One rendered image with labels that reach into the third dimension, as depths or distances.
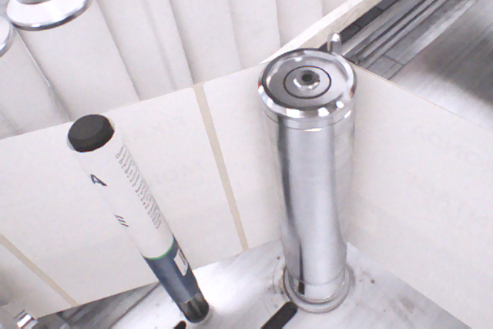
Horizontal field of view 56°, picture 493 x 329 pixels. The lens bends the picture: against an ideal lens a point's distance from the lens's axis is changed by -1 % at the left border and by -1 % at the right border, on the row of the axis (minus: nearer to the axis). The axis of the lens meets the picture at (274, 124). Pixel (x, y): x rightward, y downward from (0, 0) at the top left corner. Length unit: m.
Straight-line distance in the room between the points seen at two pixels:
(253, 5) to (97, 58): 0.15
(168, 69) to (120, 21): 0.05
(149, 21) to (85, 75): 0.06
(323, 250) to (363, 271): 0.09
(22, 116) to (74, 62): 0.04
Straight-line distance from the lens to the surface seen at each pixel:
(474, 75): 0.47
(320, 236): 0.24
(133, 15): 0.33
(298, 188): 0.20
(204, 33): 0.38
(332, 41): 0.38
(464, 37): 0.51
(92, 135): 0.18
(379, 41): 0.53
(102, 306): 0.42
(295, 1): 0.44
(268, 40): 0.43
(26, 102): 0.31
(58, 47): 0.31
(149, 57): 0.35
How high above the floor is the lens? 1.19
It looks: 49 degrees down
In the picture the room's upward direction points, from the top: 8 degrees counter-clockwise
